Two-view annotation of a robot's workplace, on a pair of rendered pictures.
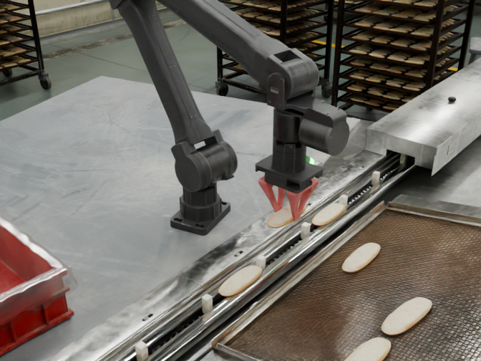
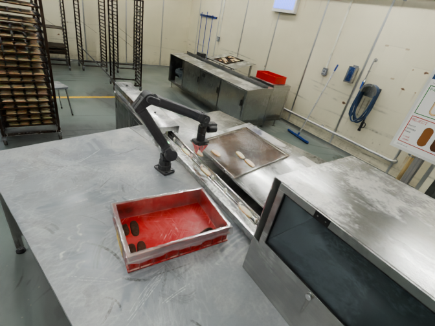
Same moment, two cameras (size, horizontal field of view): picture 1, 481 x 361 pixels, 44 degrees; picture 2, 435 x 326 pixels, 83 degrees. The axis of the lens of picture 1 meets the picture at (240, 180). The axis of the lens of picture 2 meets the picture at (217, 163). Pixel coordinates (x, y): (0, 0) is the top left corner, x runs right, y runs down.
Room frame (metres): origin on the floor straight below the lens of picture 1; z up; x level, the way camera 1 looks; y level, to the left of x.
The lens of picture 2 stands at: (0.51, 1.36, 1.73)
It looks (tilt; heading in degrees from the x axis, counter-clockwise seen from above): 30 degrees down; 280
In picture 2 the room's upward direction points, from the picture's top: 12 degrees clockwise
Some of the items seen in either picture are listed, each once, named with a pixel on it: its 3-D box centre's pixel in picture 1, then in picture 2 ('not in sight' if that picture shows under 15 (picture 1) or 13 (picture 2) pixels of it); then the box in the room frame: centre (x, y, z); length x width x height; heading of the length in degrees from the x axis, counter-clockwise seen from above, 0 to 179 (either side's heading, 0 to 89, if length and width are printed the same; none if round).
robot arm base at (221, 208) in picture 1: (200, 200); (164, 164); (1.08, 0.08, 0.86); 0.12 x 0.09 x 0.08; 154
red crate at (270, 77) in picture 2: not in sight; (270, 77); (0.74, -3.90, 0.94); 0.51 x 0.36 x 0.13; 144
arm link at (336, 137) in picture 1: (311, 109); (208, 123); (0.89, -0.11, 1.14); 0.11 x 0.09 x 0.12; 45
